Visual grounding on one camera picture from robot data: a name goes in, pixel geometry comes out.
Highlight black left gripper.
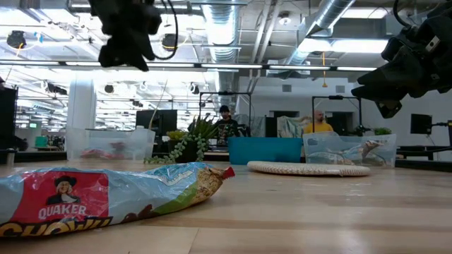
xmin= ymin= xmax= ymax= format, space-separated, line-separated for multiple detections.
xmin=88 ymin=0 xmax=164 ymax=73

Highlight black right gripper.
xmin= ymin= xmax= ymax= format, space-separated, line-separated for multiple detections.
xmin=351 ymin=3 xmax=452 ymax=119

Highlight dark brown granola bar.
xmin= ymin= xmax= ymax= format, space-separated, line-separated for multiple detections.
xmin=352 ymin=140 xmax=388 ymax=167

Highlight green and purple granola bar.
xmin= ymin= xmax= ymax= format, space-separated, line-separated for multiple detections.
xmin=307 ymin=150 xmax=354 ymax=166

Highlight Quaker Chewy bar wrapper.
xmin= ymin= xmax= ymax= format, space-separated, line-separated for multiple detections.
xmin=0 ymin=162 xmax=237 ymax=238

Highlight small green plant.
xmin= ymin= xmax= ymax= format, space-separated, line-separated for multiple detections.
xmin=372 ymin=126 xmax=393 ymax=137

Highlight black ceiling-mounted device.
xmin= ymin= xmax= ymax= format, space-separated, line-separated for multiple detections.
xmin=161 ymin=32 xmax=179 ymax=53

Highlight small black monitor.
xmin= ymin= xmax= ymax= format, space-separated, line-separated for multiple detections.
xmin=410 ymin=113 xmax=434 ymax=135

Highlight white column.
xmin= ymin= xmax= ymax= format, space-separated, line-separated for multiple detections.
xmin=66 ymin=79 xmax=98 ymax=130

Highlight black low bench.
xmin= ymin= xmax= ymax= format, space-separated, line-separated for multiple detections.
xmin=395 ymin=144 xmax=452 ymax=162

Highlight black computer monitor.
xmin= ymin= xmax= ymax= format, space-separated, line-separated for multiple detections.
xmin=136 ymin=109 xmax=178 ymax=135

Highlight person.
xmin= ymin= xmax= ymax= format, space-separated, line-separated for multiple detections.
xmin=302 ymin=109 xmax=335 ymax=135
xmin=214 ymin=104 xmax=241 ymax=145

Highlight clear plastic bin with label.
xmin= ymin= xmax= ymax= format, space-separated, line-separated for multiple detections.
xmin=302 ymin=131 xmax=398 ymax=169

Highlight small yellow-green succulent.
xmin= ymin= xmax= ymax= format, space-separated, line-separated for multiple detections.
xmin=166 ymin=129 xmax=186 ymax=141

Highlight patterned cloth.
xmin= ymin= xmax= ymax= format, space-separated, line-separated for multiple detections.
xmin=277 ymin=115 xmax=312 ymax=138

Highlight long ceiling light strip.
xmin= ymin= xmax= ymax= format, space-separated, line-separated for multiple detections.
xmin=0 ymin=60 xmax=378 ymax=73

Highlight spiky green succulent plant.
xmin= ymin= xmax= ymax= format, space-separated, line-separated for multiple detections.
xmin=189 ymin=114 xmax=220 ymax=143

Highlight trailing bead succulent plant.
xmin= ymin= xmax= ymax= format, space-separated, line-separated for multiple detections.
xmin=143 ymin=133 xmax=208 ymax=165

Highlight round woven mat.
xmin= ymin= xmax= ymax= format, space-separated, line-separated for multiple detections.
xmin=246 ymin=160 xmax=371 ymax=177

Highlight black plant pot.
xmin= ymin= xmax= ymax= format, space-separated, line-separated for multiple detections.
xmin=167 ymin=139 xmax=199 ymax=164

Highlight tall black panel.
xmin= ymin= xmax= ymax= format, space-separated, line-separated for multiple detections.
xmin=0 ymin=86 xmax=18 ymax=151

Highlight teal plastic bin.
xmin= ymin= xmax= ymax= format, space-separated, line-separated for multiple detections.
xmin=227 ymin=136 xmax=304 ymax=166

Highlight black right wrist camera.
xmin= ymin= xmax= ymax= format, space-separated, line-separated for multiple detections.
xmin=380 ymin=26 xmax=415 ymax=64

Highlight black metal frame stand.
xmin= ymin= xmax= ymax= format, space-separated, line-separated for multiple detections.
xmin=198 ymin=90 xmax=252 ymax=137
xmin=311 ymin=95 xmax=363 ymax=137

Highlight yellow hanging ceiling cord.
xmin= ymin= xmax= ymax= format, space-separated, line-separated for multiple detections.
xmin=321 ymin=52 xmax=328 ymax=88

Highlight thin right wrist camera cable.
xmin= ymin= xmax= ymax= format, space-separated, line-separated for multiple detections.
xmin=392 ymin=0 xmax=411 ymax=28

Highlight slanted silver ceiling duct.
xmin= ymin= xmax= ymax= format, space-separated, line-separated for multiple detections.
xmin=282 ymin=0 xmax=356 ymax=68

